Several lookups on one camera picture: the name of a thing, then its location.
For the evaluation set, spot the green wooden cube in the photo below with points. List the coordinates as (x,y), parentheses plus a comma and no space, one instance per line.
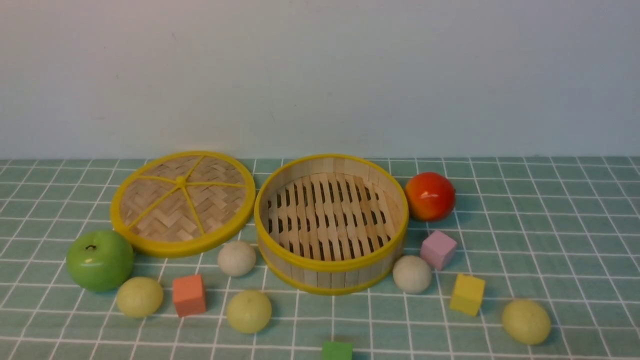
(337,350)

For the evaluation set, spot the pink wooden cube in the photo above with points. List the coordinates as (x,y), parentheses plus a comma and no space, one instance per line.
(438,249)

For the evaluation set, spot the green checkered tablecloth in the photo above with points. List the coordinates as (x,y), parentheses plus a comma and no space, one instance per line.
(560,231)

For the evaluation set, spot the green apple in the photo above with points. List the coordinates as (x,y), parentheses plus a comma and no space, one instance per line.
(100,261)

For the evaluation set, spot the bamboo steamer lid yellow rim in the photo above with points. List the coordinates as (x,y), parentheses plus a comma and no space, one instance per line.
(183,204)

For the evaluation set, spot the yellow wooden cube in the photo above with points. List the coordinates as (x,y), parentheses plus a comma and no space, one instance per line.
(468,294)

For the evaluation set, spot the orange wooden cube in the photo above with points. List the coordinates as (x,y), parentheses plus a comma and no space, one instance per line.
(189,295)

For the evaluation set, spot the bamboo steamer tray yellow rim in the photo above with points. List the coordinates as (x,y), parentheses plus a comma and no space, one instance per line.
(331,224)

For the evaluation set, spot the red orange tomato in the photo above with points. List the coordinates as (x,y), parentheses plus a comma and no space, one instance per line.
(431,197)

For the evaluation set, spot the white bun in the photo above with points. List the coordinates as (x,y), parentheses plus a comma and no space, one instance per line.
(237,258)
(412,274)

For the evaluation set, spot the yellow bun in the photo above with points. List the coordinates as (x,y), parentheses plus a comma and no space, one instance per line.
(249,311)
(139,297)
(526,321)

